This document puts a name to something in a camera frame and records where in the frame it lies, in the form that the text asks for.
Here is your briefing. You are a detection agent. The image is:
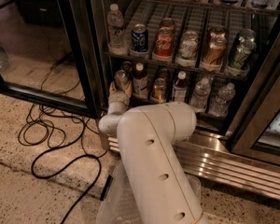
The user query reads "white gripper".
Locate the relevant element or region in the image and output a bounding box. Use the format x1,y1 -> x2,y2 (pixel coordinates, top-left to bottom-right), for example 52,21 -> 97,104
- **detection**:
108,80 -> 133,106

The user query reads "silver 7up can front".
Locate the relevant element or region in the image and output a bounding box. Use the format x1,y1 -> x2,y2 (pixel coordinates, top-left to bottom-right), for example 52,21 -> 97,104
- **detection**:
115,70 -> 129,91

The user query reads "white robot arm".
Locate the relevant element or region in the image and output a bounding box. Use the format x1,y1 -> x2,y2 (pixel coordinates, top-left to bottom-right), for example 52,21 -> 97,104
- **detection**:
99,84 -> 208,224

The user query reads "silver can rear bottom shelf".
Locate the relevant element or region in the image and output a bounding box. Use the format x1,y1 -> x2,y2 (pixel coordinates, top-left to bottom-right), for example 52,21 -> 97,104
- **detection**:
120,61 -> 133,76

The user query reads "gold can bottom front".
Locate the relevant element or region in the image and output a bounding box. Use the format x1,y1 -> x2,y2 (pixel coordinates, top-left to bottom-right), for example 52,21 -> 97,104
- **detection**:
150,77 -> 166,104

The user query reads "clear water bottle middle shelf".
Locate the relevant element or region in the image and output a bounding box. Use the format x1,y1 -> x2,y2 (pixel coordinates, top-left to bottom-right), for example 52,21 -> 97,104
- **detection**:
107,4 -> 126,55

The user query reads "dark can bottom rear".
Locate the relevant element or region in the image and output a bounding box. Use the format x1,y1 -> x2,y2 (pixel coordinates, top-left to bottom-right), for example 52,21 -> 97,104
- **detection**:
158,68 -> 170,84

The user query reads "red coca-cola can front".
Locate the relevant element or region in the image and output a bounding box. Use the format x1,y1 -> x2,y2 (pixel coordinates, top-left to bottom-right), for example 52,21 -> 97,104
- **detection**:
152,27 -> 174,63

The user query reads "red coca-cola can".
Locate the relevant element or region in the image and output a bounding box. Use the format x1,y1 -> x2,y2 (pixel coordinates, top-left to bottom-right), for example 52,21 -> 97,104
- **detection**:
152,27 -> 174,63
160,17 -> 175,32

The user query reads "blue pepsi can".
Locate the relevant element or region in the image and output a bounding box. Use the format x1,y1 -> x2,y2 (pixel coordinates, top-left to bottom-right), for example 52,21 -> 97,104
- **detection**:
130,23 -> 148,58

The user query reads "red coca-cola can rear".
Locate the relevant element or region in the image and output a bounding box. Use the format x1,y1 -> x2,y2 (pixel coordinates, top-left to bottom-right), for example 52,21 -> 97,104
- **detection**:
160,17 -> 175,32

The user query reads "white green soda can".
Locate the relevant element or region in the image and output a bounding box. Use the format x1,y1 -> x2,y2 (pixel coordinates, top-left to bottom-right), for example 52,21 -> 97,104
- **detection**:
175,31 -> 198,67

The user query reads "gold soda can front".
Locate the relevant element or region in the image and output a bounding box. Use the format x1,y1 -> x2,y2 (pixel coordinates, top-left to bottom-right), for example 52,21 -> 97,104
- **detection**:
200,36 -> 227,72

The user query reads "gold soda can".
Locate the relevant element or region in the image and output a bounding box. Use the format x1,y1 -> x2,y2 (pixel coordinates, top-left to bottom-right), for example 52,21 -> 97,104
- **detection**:
200,36 -> 227,72
208,26 -> 227,38

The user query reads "stainless steel fridge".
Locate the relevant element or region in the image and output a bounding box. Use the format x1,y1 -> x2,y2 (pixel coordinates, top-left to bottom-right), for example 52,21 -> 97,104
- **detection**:
64,0 -> 280,203

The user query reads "gold soda can rear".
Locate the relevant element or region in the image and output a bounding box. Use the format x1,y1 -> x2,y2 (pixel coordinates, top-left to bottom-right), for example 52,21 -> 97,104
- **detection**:
208,26 -> 227,38

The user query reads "green soda can front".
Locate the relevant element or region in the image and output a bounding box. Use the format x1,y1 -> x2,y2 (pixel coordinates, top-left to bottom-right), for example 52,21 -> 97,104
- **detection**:
227,40 -> 257,77

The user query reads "green soda can rear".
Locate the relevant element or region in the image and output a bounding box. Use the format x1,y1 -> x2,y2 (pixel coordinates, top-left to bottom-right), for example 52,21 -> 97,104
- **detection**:
234,29 -> 256,45

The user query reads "brown tea bottle left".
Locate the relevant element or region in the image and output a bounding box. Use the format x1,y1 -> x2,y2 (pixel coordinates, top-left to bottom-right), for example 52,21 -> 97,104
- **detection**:
133,63 -> 147,99

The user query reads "brown tea bottle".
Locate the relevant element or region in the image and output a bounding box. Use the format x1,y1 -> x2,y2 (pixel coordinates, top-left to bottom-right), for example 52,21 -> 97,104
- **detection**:
171,71 -> 188,102
133,63 -> 147,99

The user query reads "brown tea bottle right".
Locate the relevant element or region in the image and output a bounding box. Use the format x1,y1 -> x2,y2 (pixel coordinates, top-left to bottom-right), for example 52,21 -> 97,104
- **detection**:
171,71 -> 188,102

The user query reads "clear water bottle bottom left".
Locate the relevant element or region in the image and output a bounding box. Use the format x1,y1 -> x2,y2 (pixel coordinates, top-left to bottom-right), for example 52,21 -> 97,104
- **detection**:
189,77 -> 211,113

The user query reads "clear water bottle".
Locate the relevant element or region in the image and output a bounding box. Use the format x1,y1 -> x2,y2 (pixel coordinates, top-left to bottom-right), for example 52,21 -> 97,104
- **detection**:
189,77 -> 211,113
208,83 -> 235,118

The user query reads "clear water bottle bottom right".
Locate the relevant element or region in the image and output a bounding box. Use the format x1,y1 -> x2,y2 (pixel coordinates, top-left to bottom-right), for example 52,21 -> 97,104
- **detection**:
208,83 -> 235,118

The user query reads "dark cabinet behind door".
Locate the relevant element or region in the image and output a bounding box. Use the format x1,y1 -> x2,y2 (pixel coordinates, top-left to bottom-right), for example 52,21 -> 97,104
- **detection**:
13,0 -> 63,27

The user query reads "bubble wrap sheet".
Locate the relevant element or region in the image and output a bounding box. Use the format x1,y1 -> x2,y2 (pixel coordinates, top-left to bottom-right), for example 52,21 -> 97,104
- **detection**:
112,177 -> 144,224

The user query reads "clear plastic bin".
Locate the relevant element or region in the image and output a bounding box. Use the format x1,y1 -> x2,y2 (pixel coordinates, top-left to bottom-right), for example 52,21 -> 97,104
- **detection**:
96,161 -> 208,224

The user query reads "black floor cable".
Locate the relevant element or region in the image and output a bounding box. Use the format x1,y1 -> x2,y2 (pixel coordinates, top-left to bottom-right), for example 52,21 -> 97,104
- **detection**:
17,54 -> 103,224

